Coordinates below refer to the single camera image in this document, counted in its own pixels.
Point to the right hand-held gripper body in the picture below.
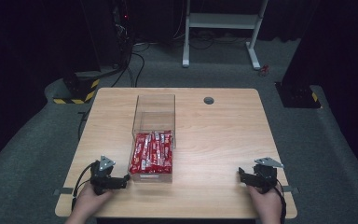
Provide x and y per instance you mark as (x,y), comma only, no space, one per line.
(265,174)

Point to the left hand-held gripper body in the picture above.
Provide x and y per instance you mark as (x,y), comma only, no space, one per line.
(102,174)

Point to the pile of red snack packets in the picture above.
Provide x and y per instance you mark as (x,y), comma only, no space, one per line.
(151,152)

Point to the clear plastic box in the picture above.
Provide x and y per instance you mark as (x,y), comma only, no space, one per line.
(154,112)

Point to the person's right hand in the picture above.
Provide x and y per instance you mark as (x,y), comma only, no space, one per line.
(265,203)

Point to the person's left hand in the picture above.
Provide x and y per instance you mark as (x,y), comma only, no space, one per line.
(88,200)

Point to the small black round disc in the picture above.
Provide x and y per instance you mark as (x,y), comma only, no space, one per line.
(209,100)

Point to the black yellow striped stand base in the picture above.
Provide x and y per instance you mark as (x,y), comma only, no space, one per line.
(80,90)

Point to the small red floor object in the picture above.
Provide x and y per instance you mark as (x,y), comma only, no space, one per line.
(263,70)

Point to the dark equipment rack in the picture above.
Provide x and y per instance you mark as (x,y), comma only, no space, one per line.
(121,25)

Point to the grey table edge bracket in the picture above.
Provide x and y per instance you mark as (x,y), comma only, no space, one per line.
(290,189)
(63,191)

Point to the white metal table frame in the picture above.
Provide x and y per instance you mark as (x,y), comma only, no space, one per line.
(220,21)

